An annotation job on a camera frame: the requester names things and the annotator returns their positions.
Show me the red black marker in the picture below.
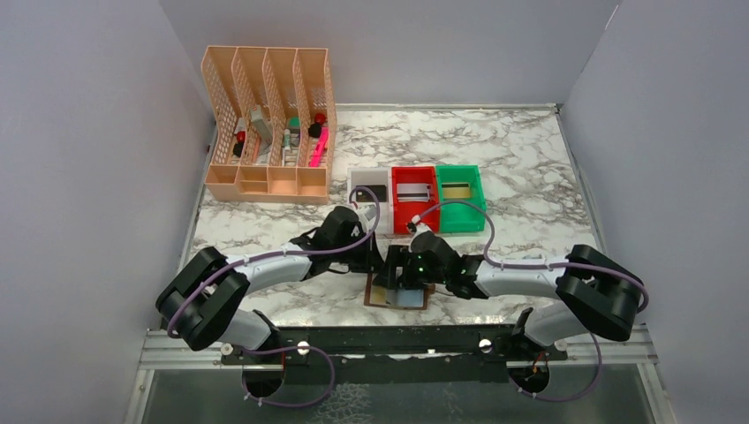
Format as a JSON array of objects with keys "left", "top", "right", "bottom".
[{"left": 232, "top": 131, "right": 246, "bottom": 158}]

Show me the white plastic bin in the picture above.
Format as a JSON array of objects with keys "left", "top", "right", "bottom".
[{"left": 347, "top": 167, "right": 393, "bottom": 235}]

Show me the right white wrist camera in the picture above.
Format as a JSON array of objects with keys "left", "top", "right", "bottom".
[{"left": 406, "top": 215, "right": 432, "bottom": 235}]

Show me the brown leather card holder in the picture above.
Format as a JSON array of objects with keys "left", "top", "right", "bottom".
[{"left": 363, "top": 274, "right": 435, "bottom": 310}]

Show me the pink highlighter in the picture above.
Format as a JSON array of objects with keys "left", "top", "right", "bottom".
[{"left": 309, "top": 127, "right": 329, "bottom": 167}]

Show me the grey stapler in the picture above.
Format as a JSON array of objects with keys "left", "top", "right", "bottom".
[{"left": 249, "top": 105, "right": 273, "bottom": 142}]

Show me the white striped credit card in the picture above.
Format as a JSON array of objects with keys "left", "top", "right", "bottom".
[{"left": 396, "top": 183, "right": 432, "bottom": 202}]

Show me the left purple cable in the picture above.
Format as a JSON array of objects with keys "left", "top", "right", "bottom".
[{"left": 166, "top": 185, "right": 382, "bottom": 341}]

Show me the peach plastic desk organizer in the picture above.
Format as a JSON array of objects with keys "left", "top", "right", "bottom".
[{"left": 200, "top": 46, "right": 337, "bottom": 204}]

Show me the gold credit card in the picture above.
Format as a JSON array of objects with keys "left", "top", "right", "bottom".
[{"left": 441, "top": 182, "right": 473, "bottom": 200}]

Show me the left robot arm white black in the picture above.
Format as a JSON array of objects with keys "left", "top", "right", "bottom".
[{"left": 155, "top": 204, "right": 381, "bottom": 351}]

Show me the green plastic bin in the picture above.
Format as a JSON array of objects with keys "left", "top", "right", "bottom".
[{"left": 435, "top": 165, "right": 487, "bottom": 233}]

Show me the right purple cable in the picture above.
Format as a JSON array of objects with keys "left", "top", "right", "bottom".
[{"left": 406, "top": 200, "right": 651, "bottom": 314}]

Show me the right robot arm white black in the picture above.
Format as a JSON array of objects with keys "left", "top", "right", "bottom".
[{"left": 372, "top": 231, "right": 649, "bottom": 352}]

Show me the black credit card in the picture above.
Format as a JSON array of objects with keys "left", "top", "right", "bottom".
[{"left": 354, "top": 185, "right": 389, "bottom": 203}]

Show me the black mounting rail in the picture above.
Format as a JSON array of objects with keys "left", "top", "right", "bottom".
[{"left": 221, "top": 324, "right": 567, "bottom": 389}]

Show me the purple cable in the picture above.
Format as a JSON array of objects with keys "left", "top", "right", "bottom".
[
  {"left": 166, "top": 185, "right": 382, "bottom": 341},
  {"left": 406, "top": 200, "right": 651, "bottom": 314}
]

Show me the red plastic bin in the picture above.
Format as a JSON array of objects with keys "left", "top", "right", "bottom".
[{"left": 391, "top": 166, "right": 439, "bottom": 235}]

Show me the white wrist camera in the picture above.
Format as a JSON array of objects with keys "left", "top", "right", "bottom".
[
  {"left": 406, "top": 215, "right": 432, "bottom": 235},
  {"left": 350, "top": 203, "right": 379, "bottom": 232}
]

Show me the green cap glue stick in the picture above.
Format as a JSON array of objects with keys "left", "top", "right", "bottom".
[{"left": 282, "top": 117, "right": 300, "bottom": 152}]

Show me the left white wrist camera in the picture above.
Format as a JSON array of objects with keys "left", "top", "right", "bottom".
[{"left": 350, "top": 203, "right": 379, "bottom": 232}]

